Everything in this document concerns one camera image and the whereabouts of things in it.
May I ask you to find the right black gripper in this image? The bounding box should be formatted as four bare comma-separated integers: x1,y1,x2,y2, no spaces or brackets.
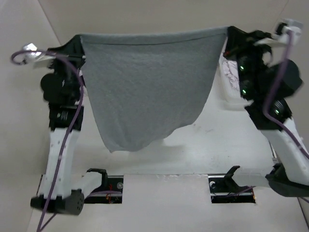
222,25,274,97

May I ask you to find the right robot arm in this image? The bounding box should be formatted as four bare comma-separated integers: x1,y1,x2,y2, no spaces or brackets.
223,23,309,198

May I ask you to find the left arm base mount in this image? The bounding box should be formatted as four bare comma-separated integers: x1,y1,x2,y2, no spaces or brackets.
84,168,124,204

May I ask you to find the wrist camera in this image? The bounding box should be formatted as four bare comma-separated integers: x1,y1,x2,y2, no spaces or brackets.
255,18,304,48
22,43,55,69

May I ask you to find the grey tank top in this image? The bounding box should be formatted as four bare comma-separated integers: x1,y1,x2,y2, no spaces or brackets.
80,27,227,152

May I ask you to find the white plastic basket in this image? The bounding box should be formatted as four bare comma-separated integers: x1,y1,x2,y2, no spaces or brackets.
218,39,250,111

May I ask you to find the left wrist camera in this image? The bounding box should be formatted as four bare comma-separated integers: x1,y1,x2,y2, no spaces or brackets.
22,43,55,69

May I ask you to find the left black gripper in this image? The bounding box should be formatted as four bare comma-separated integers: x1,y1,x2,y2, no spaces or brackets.
47,35,87,100

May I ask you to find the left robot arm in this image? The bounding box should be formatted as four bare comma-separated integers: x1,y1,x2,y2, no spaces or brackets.
30,36,108,215

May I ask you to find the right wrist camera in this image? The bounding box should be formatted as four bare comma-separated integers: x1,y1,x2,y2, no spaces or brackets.
255,18,304,48

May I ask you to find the crumpled pink tank top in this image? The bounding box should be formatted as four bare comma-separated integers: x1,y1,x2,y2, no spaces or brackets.
222,58,239,91

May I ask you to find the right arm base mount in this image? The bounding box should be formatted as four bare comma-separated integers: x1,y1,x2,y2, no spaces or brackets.
208,166,256,203

